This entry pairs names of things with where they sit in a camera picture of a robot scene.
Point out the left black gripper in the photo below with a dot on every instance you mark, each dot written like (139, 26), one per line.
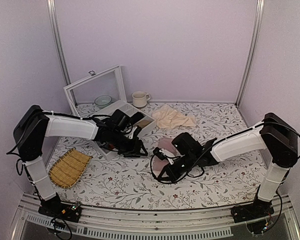
(134, 150)

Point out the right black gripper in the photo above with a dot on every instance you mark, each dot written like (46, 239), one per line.
(172, 174)

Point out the pink and white underwear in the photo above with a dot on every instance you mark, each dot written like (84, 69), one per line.
(164, 154)

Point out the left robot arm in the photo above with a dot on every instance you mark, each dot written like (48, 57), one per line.
(29, 135)

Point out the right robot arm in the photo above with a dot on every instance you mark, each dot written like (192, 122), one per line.
(272, 134)

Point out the cream beige underwear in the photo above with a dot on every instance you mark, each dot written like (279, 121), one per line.
(169, 118)

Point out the floral patterned table mat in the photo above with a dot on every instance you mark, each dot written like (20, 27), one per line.
(127, 183)

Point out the olive rolled garment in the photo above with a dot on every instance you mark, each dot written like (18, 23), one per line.
(143, 123)

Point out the white divided organizer box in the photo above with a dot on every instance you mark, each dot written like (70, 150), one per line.
(102, 118)

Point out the black rolled garment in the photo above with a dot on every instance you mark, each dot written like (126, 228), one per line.
(136, 117)

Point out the white ceramic mug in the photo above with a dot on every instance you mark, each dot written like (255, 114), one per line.
(140, 99)

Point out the clear glass bowl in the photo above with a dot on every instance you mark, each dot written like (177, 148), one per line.
(103, 101)

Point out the white framed glass lid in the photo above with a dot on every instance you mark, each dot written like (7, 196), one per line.
(106, 83)

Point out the woven bamboo tray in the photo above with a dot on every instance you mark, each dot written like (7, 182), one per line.
(69, 168)

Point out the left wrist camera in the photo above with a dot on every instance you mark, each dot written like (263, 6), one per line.
(120, 123)

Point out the aluminium front rail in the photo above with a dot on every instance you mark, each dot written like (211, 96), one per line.
(100, 223)

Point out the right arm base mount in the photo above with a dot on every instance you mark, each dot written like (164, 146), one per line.
(257, 209)

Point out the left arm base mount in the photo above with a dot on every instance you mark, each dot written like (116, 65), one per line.
(55, 208)

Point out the left aluminium corner post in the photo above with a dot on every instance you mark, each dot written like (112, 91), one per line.
(57, 40)

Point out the aluminium corner post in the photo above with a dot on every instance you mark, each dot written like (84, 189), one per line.
(251, 52)
(57, 40)

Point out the right aluminium corner post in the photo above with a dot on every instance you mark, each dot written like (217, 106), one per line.
(251, 52)

